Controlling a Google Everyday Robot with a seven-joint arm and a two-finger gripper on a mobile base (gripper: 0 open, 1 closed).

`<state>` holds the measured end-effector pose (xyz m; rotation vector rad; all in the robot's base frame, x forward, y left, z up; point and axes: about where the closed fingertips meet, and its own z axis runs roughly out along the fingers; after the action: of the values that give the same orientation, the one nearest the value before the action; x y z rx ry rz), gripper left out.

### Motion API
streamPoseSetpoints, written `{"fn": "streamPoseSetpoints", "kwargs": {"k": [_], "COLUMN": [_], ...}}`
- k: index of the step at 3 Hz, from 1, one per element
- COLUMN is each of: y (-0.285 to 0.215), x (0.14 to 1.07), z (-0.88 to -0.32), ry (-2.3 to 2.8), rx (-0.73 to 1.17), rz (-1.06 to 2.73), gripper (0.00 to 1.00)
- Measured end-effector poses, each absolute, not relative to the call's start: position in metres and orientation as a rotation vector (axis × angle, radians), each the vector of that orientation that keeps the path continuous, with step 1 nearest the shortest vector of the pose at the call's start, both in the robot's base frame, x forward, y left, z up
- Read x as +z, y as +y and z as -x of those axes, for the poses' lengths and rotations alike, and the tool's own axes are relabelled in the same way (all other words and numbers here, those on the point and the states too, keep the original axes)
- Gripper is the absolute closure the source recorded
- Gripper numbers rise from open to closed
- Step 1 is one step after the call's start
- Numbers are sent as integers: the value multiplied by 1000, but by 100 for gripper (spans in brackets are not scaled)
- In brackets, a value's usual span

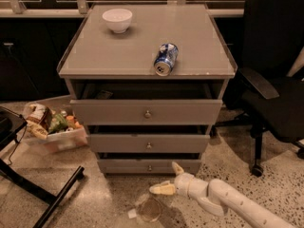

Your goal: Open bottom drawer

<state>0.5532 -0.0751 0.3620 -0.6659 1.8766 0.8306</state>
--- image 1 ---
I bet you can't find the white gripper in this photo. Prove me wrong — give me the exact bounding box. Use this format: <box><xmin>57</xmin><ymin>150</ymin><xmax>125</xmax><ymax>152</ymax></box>
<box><xmin>149</xmin><ymin>161</ymin><xmax>208</xmax><ymax>199</ymax></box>

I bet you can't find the grey bottom drawer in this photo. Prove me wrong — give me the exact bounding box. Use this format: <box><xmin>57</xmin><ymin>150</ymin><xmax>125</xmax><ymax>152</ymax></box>
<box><xmin>97</xmin><ymin>153</ymin><xmax>201</xmax><ymax>175</ymax></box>

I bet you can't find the grey drawer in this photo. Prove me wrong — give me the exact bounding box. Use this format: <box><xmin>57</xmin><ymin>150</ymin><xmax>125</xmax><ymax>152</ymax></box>
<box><xmin>88</xmin><ymin>125</ymin><xmax>210</xmax><ymax>153</ymax></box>
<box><xmin>97</xmin><ymin>153</ymin><xmax>201</xmax><ymax>175</ymax></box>
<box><xmin>69</xmin><ymin>81</ymin><xmax>223</xmax><ymax>126</ymax></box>

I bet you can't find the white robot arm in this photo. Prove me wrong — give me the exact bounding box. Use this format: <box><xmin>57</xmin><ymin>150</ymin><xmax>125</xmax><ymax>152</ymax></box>
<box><xmin>149</xmin><ymin>161</ymin><xmax>295</xmax><ymax>228</ymax></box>

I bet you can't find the grey middle drawer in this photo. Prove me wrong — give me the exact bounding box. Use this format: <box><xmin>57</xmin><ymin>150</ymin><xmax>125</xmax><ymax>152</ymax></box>
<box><xmin>88</xmin><ymin>125</ymin><xmax>210</xmax><ymax>153</ymax></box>

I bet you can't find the grey top drawer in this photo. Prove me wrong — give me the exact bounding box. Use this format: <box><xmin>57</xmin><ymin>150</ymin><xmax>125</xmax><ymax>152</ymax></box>
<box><xmin>69</xmin><ymin>81</ymin><xmax>223</xmax><ymax>126</ymax></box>

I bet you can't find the grey drawer cabinet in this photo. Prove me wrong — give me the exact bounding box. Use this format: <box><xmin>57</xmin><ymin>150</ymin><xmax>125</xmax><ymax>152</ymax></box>
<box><xmin>56</xmin><ymin>3</ymin><xmax>238</xmax><ymax>176</ymax></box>

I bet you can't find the dark object in top drawer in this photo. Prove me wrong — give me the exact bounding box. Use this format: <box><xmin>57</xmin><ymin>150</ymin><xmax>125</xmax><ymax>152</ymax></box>
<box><xmin>95</xmin><ymin>90</ymin><xmax>113</xmax><ymax>100</ymax></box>

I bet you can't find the small white paper scrap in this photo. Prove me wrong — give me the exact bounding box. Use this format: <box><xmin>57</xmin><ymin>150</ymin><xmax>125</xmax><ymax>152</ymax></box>
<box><xmin>127</xmin><ymin>209</ymin><xmax>137</xmax><ymax>219</ymax></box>

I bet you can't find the blue soda can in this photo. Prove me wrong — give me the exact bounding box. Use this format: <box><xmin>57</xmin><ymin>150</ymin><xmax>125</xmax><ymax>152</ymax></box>
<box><xmin>154</xmin><ymin>43</ymin><xmax>179</xmax><ymax>76</ymax></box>

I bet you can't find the black office chair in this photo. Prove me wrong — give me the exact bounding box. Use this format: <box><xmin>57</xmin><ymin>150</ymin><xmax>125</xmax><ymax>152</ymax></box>
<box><xmin>223</xmin><ymin>0</ymin><xmax>304</xmax><ymax>177</ymax></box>

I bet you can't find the green snack bag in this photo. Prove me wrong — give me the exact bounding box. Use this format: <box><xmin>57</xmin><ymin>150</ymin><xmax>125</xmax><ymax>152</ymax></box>
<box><xmin>48</xmin><ymin>113</ymin><xmax>68</xmax><ymax>134</ymax></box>

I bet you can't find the clear plastic snack bin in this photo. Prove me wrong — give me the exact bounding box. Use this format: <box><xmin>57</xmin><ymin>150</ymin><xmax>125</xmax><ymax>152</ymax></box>
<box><xmin>23</xmin><ymin>95</ymin><xmax>87</xmax><ymax>155</ymax></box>

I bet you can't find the chip bag in bin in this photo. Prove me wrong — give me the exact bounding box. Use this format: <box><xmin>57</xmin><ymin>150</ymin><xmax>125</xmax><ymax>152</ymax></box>
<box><xmin>26</xmin><ymin>104</ymin><xmax>51</xmax><ymax>140</ymax></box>

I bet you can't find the white ceramic bowl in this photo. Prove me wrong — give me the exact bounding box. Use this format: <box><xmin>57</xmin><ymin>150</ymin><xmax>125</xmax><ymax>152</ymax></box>
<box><xmin>102</xmin><ymin>9</ymin><xmax>133</xmax><ymax>33</ymax></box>

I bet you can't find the black stand with base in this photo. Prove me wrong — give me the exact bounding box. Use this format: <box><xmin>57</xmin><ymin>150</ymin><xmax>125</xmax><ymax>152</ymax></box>
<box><xmin>0</xmin><ymin>106</ymin><xmax>85</xmax><ymax>228</ymax></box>

